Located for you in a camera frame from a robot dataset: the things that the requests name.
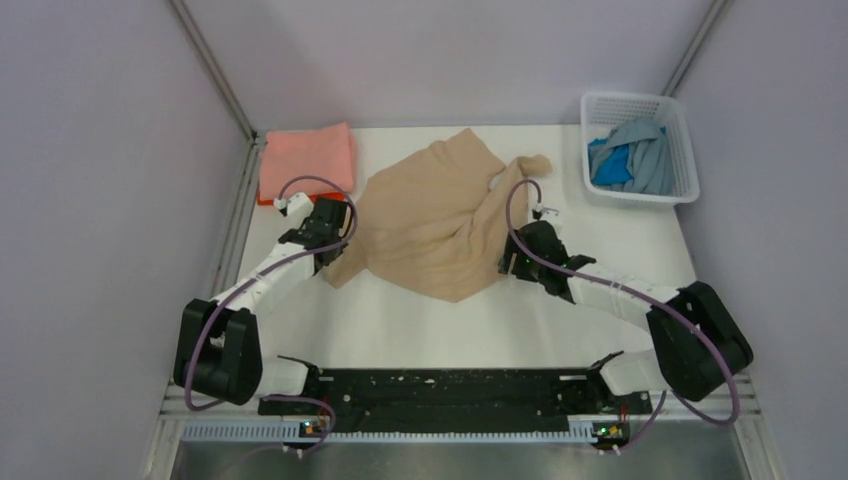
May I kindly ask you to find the white slotted cable duct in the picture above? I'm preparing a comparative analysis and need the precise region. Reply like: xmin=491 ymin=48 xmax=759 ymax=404
xmin=182 ymin=420 xmax=598 ymax=444

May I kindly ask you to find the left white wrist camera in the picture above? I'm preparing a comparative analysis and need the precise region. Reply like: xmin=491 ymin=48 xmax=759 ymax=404
xmin=276 ymin=197 xmax=314 ymax=222

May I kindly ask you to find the folded pink t shirt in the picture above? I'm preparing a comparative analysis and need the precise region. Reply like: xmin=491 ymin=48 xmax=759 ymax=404
xmin=257 ymin=122 xmax=357 ymax=204

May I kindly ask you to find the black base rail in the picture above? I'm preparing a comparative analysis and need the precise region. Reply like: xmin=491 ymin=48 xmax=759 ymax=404
xmin=258 ymin=368 xmax=652 ymax=434

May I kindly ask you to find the right aluminium frame post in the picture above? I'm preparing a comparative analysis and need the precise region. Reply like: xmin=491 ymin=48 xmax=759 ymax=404
xmin=662 ymin=0 xmax=735 ymax=97

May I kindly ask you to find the white plastic basket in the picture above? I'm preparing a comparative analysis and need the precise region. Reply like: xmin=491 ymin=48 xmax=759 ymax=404
xmin=580 ymin=92 xmax=700 ymax=206

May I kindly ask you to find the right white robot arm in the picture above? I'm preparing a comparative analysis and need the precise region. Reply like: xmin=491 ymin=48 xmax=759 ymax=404
xmin=499 ymin=220 xmax=754 ymax=412

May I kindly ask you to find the aluminium frame post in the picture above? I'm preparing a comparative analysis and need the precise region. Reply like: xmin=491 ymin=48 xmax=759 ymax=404
xmin=662 ymin=0 xmax=735 ymax=97
xmin=166 ymin=0 xmax=257 ymax=142

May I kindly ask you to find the beige t shirt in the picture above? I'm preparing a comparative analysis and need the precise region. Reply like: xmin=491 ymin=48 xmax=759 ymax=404
xmin=323 ymin=129 xmax=552 ymax=302

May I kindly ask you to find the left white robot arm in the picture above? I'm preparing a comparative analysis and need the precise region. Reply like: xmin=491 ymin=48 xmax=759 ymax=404
xmin=172 ymin=193 xmax=358 ymax=412

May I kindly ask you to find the bright blue t shirt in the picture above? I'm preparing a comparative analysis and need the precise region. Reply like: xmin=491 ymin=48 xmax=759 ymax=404
xmin=588 ymin=138 xmax=633 ymax=187

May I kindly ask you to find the folded orange t shirt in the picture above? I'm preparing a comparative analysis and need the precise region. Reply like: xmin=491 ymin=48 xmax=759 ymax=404
xmin=256 ymin=192 xmax=347 ymax=208

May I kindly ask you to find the light blue t shirt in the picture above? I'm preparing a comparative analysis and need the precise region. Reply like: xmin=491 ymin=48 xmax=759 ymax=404
xmin=594 ymin=117 xmax=675 ymax=196

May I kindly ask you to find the left aluminium frame post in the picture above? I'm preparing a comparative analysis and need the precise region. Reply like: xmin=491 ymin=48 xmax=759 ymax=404
xmin=166 ymin=0 xmax=257 ymax=142

